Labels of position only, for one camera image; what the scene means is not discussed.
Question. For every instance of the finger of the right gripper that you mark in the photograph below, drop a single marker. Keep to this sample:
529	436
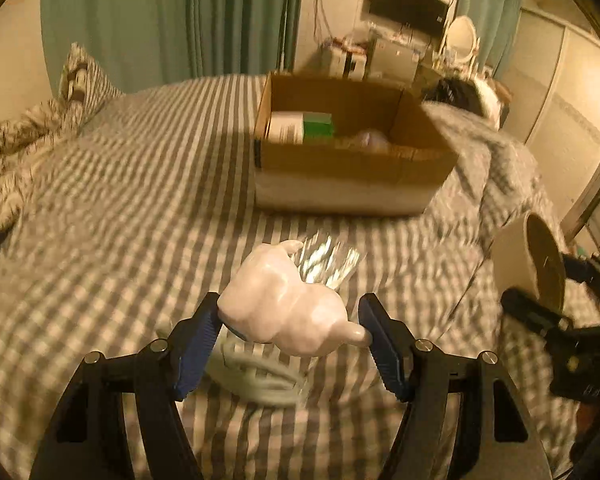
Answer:
583	270
540	320

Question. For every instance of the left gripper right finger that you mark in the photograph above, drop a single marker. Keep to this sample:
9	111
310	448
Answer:
495	437

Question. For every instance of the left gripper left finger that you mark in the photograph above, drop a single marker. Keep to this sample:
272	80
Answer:
86	436

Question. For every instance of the white tape roll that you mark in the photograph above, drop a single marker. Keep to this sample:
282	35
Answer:
526	257

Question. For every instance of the grey green face mask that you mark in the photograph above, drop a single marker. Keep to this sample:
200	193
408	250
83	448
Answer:
249	372

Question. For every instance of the silver foil blister pack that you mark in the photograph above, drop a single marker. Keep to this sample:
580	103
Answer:
327	259

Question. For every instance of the white plastic bundle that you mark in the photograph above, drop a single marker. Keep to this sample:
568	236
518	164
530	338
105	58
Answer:
267	302

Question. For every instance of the white green medicine box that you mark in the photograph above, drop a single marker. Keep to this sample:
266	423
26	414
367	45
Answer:
299	127

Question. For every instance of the white ointment tube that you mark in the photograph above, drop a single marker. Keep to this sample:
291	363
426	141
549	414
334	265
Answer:
370	140

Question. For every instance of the white louvered wardrobe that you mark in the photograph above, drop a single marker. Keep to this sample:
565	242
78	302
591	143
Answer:
553	73

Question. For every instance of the black jacket on chair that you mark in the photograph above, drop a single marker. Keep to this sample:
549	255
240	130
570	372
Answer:
456	92

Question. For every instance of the open cardboard box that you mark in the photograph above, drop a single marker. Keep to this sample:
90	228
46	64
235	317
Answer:
328	177

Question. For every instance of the grey checkered bed cover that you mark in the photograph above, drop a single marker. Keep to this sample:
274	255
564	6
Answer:
151	206

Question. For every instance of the white oval vanity mirror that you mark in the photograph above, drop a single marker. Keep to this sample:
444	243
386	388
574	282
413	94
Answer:
460	44

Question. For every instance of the silver mini fridge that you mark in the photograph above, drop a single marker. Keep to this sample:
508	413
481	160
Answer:
392	61

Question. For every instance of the small green window curtain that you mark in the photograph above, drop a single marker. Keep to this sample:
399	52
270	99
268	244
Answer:
496	23

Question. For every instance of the floral white duvet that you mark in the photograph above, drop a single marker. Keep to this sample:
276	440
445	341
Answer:
25	142

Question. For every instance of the white suitcase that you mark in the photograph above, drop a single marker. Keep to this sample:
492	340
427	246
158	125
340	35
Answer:
343	62

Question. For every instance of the checkered pillow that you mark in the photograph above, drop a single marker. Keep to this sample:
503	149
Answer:
84	86

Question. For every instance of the large green curtain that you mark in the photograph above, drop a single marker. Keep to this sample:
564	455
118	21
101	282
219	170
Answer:
145	43

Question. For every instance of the black wall television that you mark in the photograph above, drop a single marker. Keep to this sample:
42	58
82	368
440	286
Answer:
426	16

